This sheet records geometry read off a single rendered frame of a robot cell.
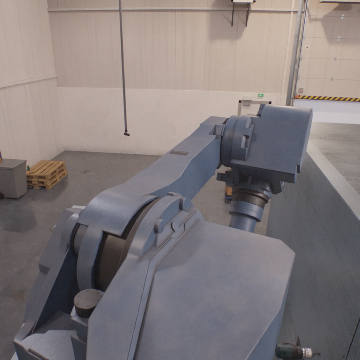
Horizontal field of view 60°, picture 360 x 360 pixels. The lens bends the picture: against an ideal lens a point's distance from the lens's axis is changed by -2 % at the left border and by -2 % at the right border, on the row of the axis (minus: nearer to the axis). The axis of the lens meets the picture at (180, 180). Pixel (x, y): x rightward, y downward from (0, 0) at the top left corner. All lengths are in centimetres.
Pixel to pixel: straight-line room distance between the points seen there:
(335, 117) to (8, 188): 1051
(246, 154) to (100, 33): 1082
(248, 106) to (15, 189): 770
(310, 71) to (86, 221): 1104
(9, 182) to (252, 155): 832
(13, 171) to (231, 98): 714
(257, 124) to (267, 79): 994
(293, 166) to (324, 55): 1032
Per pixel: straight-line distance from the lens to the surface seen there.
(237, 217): 155
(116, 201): 79
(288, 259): 74
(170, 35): 1140
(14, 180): 921
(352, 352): 162
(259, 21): 1134
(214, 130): 145
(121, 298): 65
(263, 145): 144
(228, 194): 859
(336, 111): 1224
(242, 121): 147
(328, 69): 1171
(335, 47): 1174
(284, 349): 161
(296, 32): 1147
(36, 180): 988
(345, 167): 215
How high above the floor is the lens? 386
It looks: 23 degrees down
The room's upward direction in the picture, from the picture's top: 1 degrees clockwise
